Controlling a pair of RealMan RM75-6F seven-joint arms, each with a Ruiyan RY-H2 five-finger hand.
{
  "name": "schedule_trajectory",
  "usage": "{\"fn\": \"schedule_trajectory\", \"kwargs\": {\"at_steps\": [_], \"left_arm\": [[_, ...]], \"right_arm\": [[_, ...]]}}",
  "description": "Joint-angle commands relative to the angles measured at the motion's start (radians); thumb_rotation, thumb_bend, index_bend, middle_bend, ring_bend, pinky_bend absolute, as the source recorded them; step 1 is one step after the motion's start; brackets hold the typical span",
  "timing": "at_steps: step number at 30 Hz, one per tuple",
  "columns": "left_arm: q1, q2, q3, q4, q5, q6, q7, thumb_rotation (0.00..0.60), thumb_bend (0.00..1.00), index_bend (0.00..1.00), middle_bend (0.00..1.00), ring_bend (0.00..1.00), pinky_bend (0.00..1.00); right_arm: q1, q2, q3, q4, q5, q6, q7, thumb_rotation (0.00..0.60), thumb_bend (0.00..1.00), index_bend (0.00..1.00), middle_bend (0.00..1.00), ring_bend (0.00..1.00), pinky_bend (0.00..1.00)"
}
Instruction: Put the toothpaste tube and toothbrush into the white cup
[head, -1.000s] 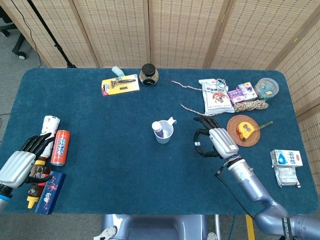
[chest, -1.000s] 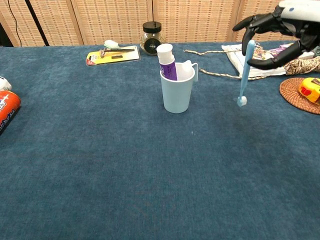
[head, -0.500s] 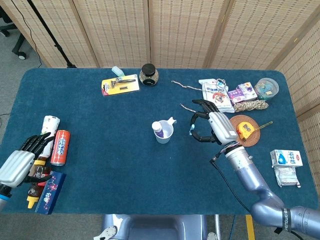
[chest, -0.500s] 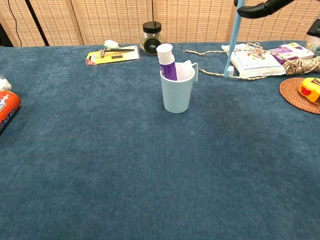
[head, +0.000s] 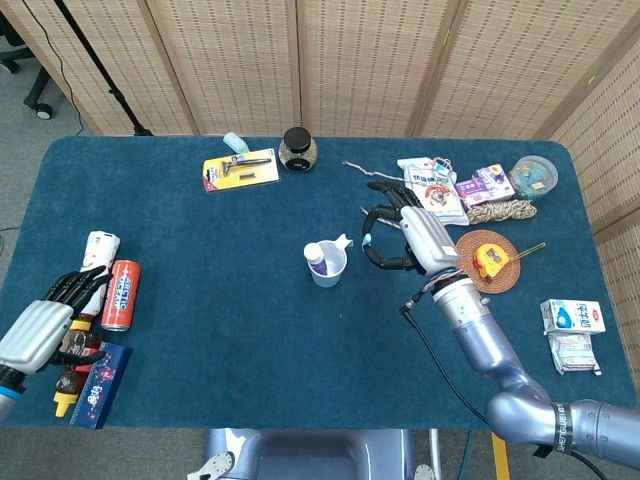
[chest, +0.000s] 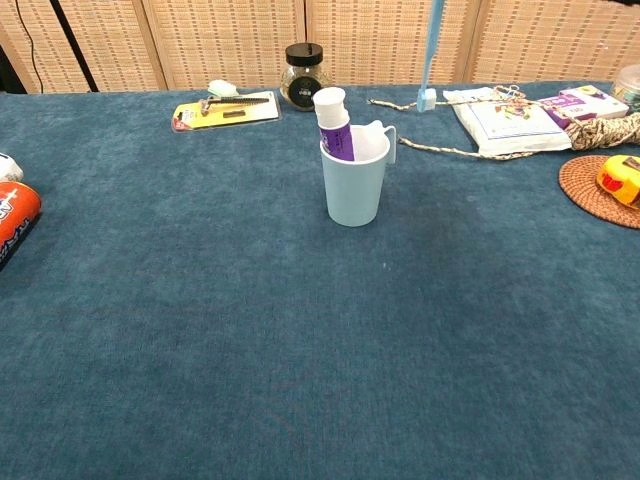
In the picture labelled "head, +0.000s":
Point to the brown woven coaster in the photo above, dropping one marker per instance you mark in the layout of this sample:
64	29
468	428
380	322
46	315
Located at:
505	280

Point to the purple toothpaste tube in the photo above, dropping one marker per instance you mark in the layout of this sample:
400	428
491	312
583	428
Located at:
314	252

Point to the dark sauce bottle yellow cap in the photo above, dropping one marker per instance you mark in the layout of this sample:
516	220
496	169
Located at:
67	387

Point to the yellow tape measure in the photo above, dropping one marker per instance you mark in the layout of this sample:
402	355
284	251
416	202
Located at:
487	260

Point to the silver metal table leg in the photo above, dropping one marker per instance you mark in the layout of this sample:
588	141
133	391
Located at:
435	455

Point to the light blue toothbrush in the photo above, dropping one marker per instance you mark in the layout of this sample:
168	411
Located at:
366	240

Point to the black office chair base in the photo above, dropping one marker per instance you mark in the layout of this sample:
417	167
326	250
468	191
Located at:
35	90

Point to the blue table cloth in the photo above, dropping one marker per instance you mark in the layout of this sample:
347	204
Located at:
225	325

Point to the colourful binder clips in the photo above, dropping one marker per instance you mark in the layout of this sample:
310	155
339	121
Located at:
441	165

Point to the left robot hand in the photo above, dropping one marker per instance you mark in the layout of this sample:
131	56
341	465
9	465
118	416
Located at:
30	337

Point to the glass jar with black lid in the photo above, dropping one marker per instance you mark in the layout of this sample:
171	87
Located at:
297	150

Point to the blue and white milk carton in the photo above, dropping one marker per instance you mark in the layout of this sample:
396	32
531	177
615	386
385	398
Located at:
572	316

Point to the clear round plastic container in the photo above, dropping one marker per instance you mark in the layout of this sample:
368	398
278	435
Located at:
534	177

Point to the purple and white small box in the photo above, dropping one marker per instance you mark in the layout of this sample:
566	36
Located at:
472	192

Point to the white printed snack bag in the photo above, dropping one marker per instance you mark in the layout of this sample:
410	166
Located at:
442	195

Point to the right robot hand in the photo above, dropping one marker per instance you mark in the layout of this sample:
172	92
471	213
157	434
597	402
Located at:
430	240

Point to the razor in yellow blister pack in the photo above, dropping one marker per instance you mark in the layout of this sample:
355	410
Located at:
240	172

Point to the small mint green case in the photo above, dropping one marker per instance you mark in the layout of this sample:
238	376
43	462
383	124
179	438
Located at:
235	142

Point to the grey blue robot torso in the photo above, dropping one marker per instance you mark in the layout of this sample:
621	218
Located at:
310	455

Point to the white wrapped packet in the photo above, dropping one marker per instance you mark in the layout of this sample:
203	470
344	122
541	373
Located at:
572	352

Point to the black tripod stand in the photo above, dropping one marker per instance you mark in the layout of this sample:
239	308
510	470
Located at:
100	75

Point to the blue patterned long box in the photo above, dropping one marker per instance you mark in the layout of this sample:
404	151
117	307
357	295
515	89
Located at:
102	390

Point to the orange soda can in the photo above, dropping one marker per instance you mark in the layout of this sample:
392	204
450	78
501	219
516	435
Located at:
121	295

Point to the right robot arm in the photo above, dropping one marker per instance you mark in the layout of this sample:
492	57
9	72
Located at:
480	340

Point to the white box with purple print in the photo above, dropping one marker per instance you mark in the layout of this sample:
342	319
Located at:
495	180

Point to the white labelled tea bottle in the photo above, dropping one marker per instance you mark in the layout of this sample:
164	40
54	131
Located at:
100	250

